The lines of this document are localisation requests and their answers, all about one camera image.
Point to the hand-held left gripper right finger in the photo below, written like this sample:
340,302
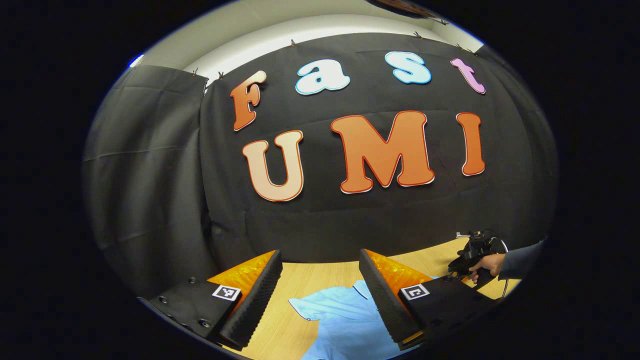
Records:
382,300

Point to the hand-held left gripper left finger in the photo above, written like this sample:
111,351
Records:
255,300

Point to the light blue T-shirt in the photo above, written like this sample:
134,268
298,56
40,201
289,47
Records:
340,325

